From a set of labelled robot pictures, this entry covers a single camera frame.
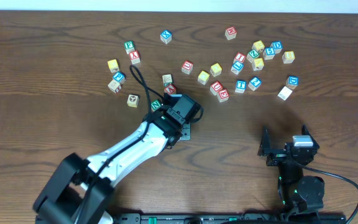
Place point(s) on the red block top right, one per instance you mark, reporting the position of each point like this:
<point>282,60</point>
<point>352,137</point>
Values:
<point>230,33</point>

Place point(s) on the green N block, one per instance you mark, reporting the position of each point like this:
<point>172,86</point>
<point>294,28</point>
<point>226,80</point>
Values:
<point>155,105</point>

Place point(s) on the green F block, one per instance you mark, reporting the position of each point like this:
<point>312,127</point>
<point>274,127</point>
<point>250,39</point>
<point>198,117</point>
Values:
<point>129,46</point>

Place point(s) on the red I block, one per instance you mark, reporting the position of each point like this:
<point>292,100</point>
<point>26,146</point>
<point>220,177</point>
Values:
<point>239,58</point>

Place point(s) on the blue 5 block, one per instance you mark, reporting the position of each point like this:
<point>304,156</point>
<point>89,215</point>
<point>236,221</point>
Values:
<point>268,53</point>

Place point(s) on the red U block lower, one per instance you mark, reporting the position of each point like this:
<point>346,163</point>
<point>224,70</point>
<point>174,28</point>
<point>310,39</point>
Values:
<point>215,87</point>

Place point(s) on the plain white block right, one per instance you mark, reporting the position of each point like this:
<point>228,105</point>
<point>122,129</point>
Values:
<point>284,93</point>

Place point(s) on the red E block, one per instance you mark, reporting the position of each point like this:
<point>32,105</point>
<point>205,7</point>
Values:
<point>222,95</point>

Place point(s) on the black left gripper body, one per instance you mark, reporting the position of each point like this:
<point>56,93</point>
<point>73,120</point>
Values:
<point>169,99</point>

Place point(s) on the red Y block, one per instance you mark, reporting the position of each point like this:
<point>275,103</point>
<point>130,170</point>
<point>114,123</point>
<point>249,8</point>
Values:
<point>134,57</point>

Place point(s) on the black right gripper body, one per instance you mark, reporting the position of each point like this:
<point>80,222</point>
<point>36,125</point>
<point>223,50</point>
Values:
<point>279,158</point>

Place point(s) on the blue L block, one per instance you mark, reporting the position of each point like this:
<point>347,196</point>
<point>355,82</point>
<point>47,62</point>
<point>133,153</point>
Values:
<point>237,67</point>

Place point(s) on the yellow block above Z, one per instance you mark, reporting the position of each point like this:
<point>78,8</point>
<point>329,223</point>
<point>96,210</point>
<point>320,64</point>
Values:
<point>258,46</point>

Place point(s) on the blue d block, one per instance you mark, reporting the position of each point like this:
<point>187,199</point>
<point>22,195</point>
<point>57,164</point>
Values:
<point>292,82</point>
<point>277,46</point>

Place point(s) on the blue X block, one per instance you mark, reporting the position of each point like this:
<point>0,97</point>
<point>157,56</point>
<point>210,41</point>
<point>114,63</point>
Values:
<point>166,36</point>

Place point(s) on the plain wooden block left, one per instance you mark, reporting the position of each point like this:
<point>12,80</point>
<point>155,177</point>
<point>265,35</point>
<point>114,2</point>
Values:
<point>114,86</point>

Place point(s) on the blue T block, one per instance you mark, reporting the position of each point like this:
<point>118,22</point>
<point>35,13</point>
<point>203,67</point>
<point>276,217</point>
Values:
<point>240,86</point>

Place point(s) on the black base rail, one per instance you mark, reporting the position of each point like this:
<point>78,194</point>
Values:
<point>255,217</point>

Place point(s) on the monkey picture block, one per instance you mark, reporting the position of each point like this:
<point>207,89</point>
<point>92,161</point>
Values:
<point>133,101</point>

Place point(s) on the yellow block under Z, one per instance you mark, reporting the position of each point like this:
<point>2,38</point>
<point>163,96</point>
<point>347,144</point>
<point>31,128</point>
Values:
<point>257,64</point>

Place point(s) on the red U block upper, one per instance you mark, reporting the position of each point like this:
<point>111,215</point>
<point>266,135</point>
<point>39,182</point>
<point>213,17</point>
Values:
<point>187,67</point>

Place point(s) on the yellow 8 block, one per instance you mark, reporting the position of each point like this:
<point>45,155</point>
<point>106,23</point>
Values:
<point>288,57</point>

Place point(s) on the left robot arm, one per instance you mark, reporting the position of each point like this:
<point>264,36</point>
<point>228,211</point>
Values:
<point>80,190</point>

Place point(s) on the blue P block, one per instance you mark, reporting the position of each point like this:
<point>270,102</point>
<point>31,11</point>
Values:
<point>119,77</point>

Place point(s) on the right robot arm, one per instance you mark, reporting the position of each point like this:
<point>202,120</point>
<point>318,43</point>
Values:
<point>300,194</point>

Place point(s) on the blue D block upper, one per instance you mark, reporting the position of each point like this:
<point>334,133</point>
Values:
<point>277,46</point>

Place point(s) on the blue 2 block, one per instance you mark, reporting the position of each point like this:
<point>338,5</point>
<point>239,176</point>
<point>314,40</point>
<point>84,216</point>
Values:
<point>254,83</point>

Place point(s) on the green Z block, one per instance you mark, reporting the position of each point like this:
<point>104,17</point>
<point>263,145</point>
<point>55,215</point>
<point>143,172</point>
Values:
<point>252,55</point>

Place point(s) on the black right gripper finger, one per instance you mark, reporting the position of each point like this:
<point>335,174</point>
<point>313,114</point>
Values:
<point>265,147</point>
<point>307,138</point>

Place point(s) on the blue D block right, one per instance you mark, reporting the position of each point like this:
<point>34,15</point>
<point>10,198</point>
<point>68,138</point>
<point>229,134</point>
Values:
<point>292,82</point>

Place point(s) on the red u block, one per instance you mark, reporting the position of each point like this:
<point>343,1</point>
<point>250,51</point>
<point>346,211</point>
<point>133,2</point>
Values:
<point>187,67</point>
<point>215,87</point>

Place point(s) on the red A block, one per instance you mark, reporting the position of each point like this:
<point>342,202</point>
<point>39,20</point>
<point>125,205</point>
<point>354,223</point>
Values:
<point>170,89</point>

